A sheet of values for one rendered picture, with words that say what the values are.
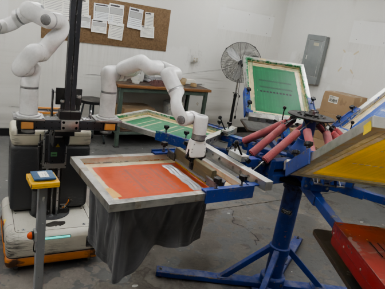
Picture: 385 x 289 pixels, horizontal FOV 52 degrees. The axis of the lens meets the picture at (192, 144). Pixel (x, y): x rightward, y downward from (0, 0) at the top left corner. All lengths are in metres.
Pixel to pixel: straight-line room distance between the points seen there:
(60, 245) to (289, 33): 5.72
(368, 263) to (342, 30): 5.60
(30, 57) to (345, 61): 5.26
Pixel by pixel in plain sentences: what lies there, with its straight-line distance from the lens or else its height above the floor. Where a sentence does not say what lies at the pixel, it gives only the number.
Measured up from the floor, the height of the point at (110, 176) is 0.96.
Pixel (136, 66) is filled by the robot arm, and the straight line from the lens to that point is 2.25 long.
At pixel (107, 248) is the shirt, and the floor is 0.62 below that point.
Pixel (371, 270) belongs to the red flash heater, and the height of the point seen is 1.10.
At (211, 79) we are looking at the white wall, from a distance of 6.79.
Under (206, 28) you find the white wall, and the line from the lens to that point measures 6.60.
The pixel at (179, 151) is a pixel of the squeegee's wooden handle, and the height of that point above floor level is 1.05.
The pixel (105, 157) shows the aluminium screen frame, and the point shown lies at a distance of 2.22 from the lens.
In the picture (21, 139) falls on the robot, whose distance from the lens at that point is 2.93.
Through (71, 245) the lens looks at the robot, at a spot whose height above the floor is 0.17.
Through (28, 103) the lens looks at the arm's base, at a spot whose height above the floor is 1.21.
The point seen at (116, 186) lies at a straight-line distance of 1.95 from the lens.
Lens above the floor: 1.73
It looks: 16 degrees down
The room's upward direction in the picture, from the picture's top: 9 degrees clockwise
